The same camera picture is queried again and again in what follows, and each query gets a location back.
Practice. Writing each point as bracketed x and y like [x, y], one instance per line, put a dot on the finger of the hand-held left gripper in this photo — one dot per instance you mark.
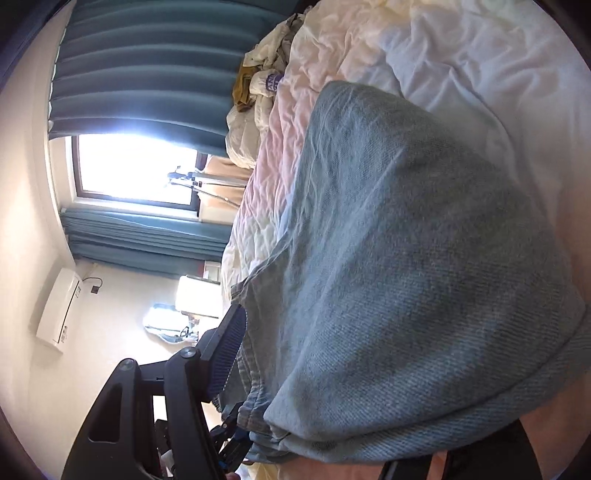
[235, 443]

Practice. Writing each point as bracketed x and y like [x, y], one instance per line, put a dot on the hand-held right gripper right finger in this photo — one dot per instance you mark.
[526, 443]

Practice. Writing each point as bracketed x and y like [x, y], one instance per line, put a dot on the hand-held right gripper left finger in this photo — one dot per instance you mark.
[226, 350]

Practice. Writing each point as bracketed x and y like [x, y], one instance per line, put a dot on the blue denim jeans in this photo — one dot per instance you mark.
[392, 254]

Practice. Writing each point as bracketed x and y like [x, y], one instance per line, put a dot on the pile of cream clothes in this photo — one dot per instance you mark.
[240, 138]

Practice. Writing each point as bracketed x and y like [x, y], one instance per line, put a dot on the blue curtain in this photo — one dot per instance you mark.
[138, 69]
[138, 240]

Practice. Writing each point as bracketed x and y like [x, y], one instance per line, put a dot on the white air conditioner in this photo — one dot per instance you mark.
[57, 304]

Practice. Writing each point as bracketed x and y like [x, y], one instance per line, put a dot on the beige hanging garment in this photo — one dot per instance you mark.
[221, 173]

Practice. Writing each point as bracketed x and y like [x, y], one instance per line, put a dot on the garment steamer stand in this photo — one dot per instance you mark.
[184, 177]

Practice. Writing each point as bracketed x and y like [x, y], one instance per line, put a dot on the window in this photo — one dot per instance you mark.
[124, 166]

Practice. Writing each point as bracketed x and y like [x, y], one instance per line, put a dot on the mustard yellow garment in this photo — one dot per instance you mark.
[242, 90]

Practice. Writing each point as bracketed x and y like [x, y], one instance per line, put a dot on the white garment with purple print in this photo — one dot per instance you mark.
[272, 82]

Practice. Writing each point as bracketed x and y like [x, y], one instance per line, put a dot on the pastel patchwork duvet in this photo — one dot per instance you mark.
[438, 46]

